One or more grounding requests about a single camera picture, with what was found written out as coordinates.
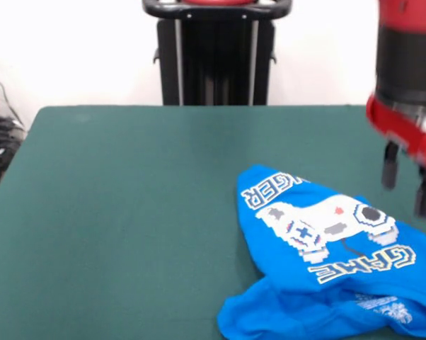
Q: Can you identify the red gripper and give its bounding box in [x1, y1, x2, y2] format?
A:
[365, 92, 426, 220]

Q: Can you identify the blue printed T-shirt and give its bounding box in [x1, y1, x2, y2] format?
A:
[216, 163, 426, 340]

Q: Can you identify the dark green table cloth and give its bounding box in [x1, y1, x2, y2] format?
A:
[0, 104, 426, 340]

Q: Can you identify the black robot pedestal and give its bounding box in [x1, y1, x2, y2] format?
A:
[142, 0, 292, 106]

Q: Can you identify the black cable tangle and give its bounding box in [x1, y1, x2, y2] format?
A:
[0, 65, 28, 187]

